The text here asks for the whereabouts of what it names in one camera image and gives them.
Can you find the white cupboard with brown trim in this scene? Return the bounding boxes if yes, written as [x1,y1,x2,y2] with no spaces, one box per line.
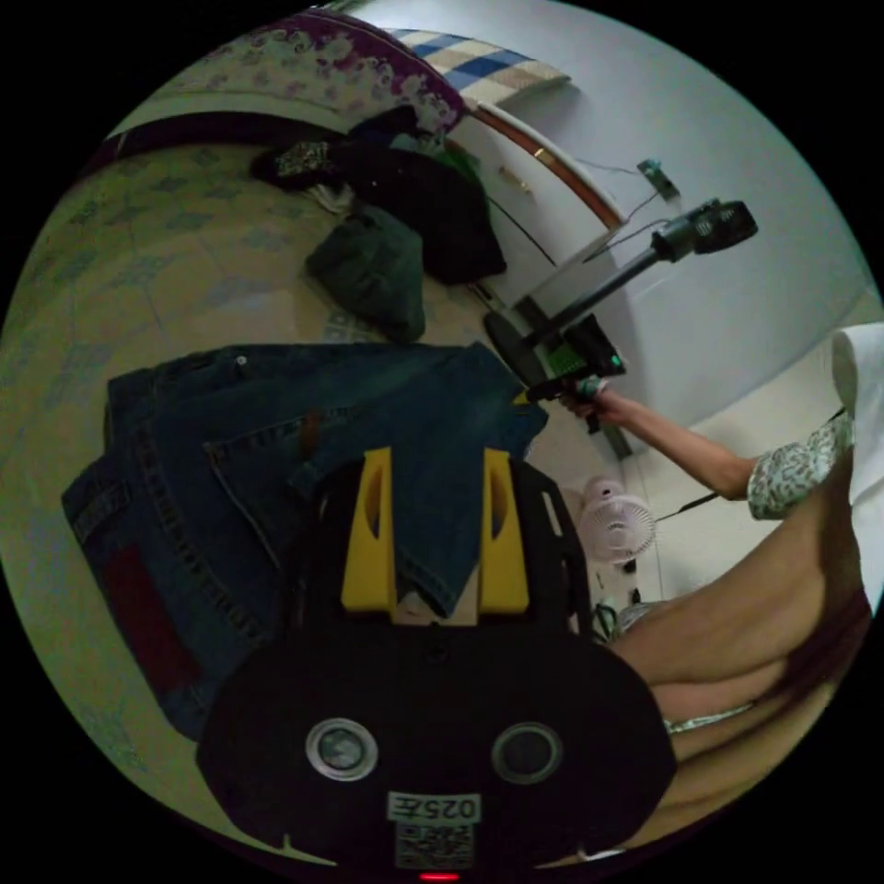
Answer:
[445,99,631,313]

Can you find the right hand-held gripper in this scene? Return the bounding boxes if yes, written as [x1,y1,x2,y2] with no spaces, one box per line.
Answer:
[483,309,628,437]

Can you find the person's body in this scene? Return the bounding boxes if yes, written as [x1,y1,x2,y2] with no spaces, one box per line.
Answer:
[597,322,884,868]

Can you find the blue and beige checked blanket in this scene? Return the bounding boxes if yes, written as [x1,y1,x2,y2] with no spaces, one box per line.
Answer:
[390,27,575,106]

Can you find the person's right forearm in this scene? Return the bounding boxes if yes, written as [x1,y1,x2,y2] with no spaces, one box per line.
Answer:
[607,396,762,500]

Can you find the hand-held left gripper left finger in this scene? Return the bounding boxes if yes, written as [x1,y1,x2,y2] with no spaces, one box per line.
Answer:
[341,447,399,615]

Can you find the purple flowered pillow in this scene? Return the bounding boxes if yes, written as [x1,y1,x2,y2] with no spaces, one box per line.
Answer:
[162,9,469,141]

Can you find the blue denim shorts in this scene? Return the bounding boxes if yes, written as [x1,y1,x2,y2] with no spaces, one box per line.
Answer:
[61,341,551,744]

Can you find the small pink fan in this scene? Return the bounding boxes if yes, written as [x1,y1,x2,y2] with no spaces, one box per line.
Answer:
[560,474,657,576]

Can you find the bed with patterned mat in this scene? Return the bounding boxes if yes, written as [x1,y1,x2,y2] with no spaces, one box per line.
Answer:
[0,128,626,852]

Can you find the pile of clothes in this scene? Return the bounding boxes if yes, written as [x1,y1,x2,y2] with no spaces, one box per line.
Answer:
[250,105,509,347]

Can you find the person's right hand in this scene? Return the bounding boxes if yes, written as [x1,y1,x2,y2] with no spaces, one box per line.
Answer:
[561,384,626,428]

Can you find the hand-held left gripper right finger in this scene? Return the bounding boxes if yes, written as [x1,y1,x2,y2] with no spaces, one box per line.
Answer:
[479,448,531,617]

